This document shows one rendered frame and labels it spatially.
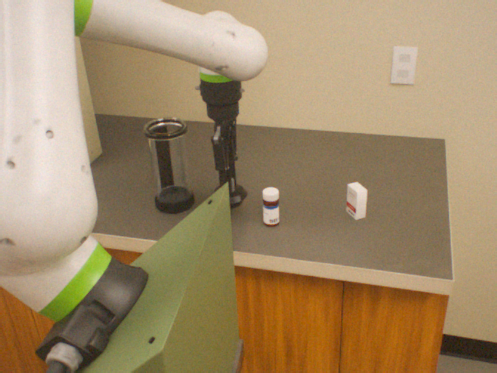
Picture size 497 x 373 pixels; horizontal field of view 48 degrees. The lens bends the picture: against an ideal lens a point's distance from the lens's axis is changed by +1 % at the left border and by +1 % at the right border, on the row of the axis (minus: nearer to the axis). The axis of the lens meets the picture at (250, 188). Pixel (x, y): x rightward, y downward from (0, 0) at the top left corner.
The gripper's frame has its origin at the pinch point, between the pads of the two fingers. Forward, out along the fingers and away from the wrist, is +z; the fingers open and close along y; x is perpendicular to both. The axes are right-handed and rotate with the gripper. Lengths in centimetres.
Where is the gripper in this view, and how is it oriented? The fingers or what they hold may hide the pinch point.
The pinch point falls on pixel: (227, 176)
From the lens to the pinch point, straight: 139.5
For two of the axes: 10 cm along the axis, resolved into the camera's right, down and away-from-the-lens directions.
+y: -2.6, 5.0, -8.3
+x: 9.6, 1.0, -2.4
